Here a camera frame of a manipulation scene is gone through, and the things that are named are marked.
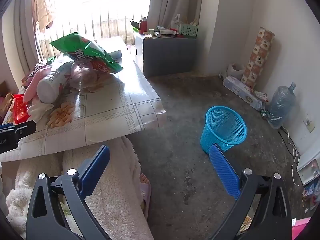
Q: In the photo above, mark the person's foot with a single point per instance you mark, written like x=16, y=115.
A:
x=144, y=178

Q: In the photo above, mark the floral plastic tablecloth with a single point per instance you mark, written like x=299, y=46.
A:
x=112, y=105

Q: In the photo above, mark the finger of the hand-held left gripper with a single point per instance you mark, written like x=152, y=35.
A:
x=25, y=127

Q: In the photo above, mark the long white box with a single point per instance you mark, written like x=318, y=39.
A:
x=167, y=32

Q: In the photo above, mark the toilet paper pack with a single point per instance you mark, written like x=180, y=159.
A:
x=240, y=90

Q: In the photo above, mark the red thermos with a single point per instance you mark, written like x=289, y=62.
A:
x=143, y=26

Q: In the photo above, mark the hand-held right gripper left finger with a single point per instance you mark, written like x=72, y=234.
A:
x=96, y=165

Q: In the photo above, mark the metal window railing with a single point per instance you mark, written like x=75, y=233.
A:
x=100, y=22

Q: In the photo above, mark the grey curtain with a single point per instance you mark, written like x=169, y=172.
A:
x=22, y=30

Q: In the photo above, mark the blue mesh waste basket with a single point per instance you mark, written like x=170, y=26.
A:
x=220, y=130

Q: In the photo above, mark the wall socket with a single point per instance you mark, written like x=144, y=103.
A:
x=310, y=126

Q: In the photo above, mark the white cloth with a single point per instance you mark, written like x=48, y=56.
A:
x=38, y=110

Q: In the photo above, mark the red gift bag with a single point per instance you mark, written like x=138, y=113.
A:
x=20, y=110

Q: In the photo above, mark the pink slipper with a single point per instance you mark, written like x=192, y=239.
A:
x=145, y=197

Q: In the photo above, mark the hanging quilted jacket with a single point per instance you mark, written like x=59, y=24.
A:
x=45, y=5

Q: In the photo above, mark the white plastic drawer box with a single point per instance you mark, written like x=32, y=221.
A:
x=308, y=167

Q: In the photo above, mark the green snack bag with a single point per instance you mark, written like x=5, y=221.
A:
x=95, y=52

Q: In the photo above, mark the large clear water jug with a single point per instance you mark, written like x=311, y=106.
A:
x=280, y=105

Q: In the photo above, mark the grey cabinet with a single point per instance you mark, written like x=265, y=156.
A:
x=167, y=55

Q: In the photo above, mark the beige curtain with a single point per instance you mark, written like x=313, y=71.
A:
x=172, y=0

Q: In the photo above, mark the green perforated storage basket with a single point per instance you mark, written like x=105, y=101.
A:
x=188, y=30

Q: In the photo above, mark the patterned wallpaper roll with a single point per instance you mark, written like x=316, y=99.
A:
x=258, y=55

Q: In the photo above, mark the pink cloth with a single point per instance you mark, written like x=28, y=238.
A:
x=32, y=87

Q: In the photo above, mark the thin white plastic bag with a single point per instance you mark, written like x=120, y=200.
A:
x=178, y=21

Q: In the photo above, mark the pink bag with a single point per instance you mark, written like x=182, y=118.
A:
x=302, y=230

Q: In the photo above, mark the green drink can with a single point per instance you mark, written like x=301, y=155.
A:
x=264, y=114

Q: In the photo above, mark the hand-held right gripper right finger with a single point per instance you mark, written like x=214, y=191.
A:
x=223, y=172

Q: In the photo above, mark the white strawberry drink bottle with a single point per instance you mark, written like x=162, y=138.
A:
x=51, y=85

